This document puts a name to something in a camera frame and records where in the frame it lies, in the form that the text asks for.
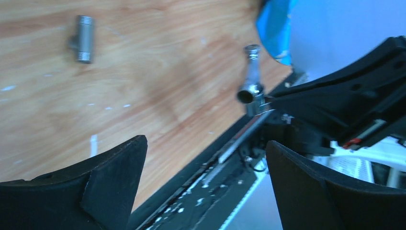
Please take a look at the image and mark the blue printed cloth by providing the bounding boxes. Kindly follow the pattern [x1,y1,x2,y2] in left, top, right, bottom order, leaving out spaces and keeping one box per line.
[256,0,297,66]

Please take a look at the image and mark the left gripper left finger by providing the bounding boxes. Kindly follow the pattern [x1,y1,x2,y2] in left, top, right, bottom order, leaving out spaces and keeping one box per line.
[0,135,147,230]

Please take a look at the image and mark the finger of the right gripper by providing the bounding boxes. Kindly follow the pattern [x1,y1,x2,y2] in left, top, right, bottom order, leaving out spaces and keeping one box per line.
[267,57,390,127]

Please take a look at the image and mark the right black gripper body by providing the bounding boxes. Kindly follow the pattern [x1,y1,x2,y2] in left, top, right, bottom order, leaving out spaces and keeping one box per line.
[331,36,406,150]

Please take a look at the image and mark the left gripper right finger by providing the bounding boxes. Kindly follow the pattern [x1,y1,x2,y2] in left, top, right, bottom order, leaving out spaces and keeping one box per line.
[266,141,406,230]

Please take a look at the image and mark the chrome faucet tap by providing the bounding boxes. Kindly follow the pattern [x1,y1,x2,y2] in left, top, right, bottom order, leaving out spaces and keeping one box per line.
[237,44,265,117]

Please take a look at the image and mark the grey threaded tee fitting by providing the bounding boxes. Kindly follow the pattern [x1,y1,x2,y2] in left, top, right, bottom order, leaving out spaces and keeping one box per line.
[68,15,95,64]

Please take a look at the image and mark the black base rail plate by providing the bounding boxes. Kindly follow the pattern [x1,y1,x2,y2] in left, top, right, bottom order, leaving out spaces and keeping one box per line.
[126,73,305,230]

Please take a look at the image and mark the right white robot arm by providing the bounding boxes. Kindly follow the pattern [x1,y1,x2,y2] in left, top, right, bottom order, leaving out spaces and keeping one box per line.
[270,36,406,171]

